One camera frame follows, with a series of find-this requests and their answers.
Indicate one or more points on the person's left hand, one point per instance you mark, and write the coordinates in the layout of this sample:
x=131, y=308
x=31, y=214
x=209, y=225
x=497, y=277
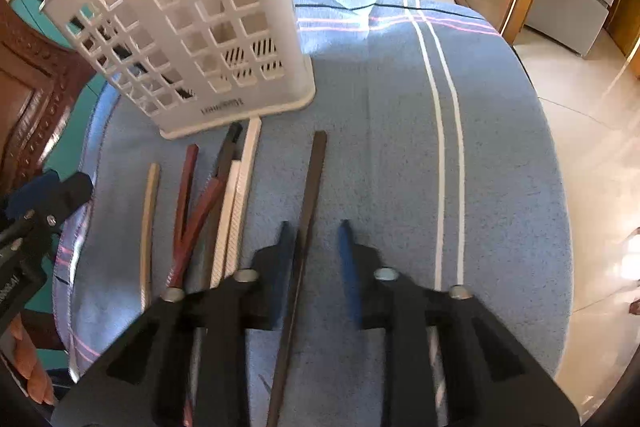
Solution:
x=30, y=357

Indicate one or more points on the carved wooden chair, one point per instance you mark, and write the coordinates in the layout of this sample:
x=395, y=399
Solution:
x=30, y=82

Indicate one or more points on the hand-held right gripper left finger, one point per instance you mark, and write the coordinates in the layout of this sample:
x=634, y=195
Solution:
x=287, y=257

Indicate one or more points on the dark red chopstick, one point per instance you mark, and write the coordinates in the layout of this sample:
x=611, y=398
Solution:
x=186, y=187
x=195, y=227

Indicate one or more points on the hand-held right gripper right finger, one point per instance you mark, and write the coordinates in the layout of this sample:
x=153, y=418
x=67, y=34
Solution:
x=346, y=262

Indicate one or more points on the white plastic utensil basket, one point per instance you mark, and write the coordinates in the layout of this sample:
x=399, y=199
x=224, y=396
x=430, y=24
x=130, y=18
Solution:
x=292, y=57

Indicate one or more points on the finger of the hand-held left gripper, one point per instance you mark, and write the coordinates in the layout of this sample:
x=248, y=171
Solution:
x=65, y=199

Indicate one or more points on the white chopstick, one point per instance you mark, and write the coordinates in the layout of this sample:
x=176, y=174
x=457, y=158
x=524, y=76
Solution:
x=227, y=207
x=250, y=157

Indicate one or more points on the dark brown chopstick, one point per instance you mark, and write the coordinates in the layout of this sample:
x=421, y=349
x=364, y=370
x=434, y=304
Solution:
x=310, y=207

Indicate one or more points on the beige chopstick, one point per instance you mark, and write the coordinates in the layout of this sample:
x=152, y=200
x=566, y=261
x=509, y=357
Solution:
x=149, y=217

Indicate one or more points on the blue striped tablecloth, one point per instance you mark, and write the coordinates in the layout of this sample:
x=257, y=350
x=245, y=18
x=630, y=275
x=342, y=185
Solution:
x=375, y=132

